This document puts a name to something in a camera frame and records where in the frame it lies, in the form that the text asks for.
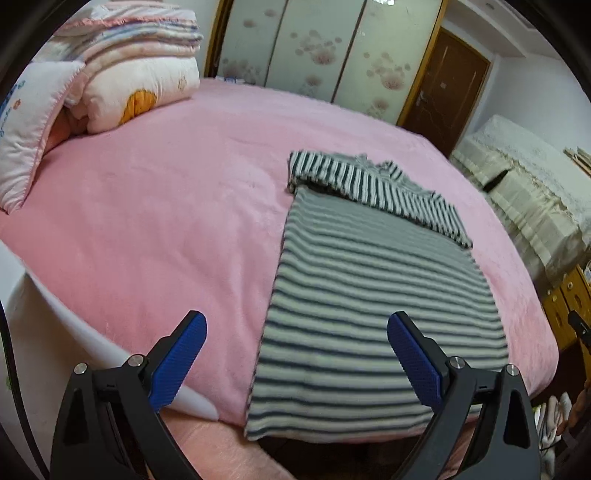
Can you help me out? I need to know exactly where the white mattress edge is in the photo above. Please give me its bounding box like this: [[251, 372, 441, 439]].
[[0, 240, 219, 462]]

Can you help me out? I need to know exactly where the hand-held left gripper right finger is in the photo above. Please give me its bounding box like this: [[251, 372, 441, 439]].
[[387, 311, 541, 480]]

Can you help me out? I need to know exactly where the person's right hand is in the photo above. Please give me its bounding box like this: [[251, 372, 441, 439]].
[[570, 382, 591, 428]]

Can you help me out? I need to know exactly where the cream lace-covered furniture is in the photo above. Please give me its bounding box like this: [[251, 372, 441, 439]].
[[450, 114, 591, 287]]

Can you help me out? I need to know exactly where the folded pink white quilt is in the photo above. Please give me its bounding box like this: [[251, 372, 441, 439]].
[[34, 4, 204, 136]]

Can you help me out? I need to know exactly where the wooden drawer cabinet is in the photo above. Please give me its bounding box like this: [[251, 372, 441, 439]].
[[542, 265, 591, 365]]

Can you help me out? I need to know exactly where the white pink-trimmed pillow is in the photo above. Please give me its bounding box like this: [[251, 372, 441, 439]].
[[0, 60, 86, 215]]

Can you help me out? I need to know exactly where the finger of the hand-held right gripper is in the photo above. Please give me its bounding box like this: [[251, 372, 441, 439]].
[[567, 310, 591, 352]]

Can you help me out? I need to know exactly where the white plastic bag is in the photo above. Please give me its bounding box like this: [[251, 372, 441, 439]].
[[534, 394, 571, 455]]

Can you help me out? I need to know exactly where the brown wooden door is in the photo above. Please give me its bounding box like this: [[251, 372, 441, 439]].
[[397, 27, 491, 158]]

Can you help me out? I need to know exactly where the floral sliding-door wardrobe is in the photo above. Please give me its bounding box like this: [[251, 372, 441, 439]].
[[205, 0, 448, 127]]

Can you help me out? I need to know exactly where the black white striped shirt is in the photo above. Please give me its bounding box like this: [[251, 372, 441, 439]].
[[244, 150, 509, 443]]

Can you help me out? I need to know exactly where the stack of books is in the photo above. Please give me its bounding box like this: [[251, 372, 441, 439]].
[[564, 145, 591, 174]]

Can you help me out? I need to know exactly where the pink fleece blanket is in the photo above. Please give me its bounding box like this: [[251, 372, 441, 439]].
[[0, 78, 559, 430]]

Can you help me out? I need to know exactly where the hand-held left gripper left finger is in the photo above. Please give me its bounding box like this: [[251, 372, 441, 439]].
[[50, 310, 208, 480]]

